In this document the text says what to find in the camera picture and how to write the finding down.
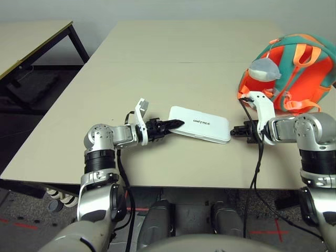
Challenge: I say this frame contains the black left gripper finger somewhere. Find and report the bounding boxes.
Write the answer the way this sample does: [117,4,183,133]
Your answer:
[161,119,185,132]

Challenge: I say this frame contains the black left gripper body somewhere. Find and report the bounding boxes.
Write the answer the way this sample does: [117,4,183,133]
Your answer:
[145,117,170,144]

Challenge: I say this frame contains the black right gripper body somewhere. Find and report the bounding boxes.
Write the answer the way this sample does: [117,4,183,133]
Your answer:
[243,119,265,144]

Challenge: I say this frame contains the white Unitree box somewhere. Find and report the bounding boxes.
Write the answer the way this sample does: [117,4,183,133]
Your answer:
[167,106,232,144]

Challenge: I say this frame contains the grey plush shark keychain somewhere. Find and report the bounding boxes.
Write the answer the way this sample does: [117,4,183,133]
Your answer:
[248,49,282,81]

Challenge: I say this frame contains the orange and teal backpack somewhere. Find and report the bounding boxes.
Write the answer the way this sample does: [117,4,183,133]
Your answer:
[237,33,336,118]

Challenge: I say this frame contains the red tape lines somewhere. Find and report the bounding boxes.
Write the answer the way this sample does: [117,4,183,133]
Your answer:
[125,206,154,212]

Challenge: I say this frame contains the grey robot right leg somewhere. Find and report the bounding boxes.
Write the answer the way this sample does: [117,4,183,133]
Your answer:
[211,201,245,238]

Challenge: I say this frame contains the grey robot leg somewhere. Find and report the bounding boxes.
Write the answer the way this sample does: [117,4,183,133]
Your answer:
[211,201,245,238]
[136,198,175,250]

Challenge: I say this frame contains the grey robot left leg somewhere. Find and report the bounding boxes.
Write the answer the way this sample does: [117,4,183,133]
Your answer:
[136,198,175,250]

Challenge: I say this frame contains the red tape cross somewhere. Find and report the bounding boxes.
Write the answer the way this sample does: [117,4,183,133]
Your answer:
[250,219,289,243]

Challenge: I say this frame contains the white black caster wheels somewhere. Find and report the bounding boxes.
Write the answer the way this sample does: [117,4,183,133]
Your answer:
[46,186,79,213]

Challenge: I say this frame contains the grey robot torso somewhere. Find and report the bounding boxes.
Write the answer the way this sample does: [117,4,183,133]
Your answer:
[146,234,326,252]

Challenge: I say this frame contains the dark foam floor mat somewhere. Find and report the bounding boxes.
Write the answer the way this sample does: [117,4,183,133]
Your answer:
[6,70,60,111]

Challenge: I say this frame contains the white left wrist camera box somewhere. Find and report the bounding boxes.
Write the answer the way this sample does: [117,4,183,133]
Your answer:
[132,98,151,146]

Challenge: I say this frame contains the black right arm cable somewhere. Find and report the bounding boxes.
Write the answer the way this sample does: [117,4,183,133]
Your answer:
[238,97,325,241]

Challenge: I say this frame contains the flat black left arm cable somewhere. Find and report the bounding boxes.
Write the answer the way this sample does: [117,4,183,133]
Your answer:
[115,111,137,252]

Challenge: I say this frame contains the beige side table black frame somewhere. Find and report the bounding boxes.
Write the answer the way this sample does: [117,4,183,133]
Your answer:
[0,20,90,89]

